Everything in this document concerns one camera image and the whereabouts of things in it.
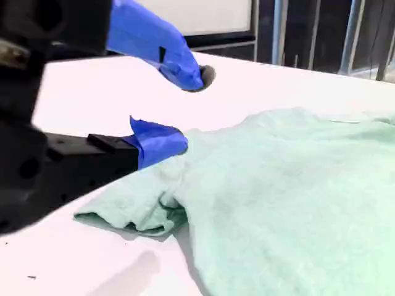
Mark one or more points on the white board panel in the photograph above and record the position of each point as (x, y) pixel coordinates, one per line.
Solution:
(200, 15)

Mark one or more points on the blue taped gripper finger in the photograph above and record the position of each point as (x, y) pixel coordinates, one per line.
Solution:
(148, 34)

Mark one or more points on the pale green T-shirt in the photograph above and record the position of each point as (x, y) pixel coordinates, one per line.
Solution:
(277, 200)

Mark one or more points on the metal railing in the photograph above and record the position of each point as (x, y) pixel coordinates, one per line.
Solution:
(348, 34)

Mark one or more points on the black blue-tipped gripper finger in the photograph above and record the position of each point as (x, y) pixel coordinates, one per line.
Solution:
(102, 160)

